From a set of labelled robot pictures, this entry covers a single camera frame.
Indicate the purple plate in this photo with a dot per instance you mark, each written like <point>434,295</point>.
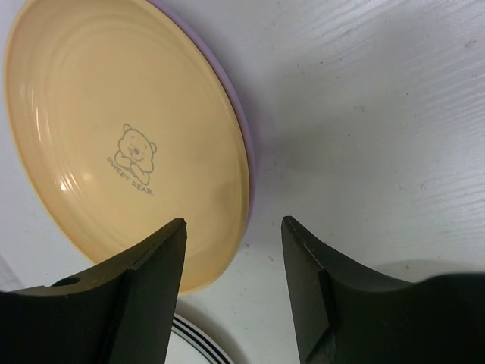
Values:
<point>235,102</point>

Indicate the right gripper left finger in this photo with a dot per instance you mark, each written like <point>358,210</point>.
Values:
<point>118,311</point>

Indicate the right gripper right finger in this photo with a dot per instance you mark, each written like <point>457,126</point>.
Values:
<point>345,312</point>

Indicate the beige plate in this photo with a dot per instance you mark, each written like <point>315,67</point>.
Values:
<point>121,126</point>

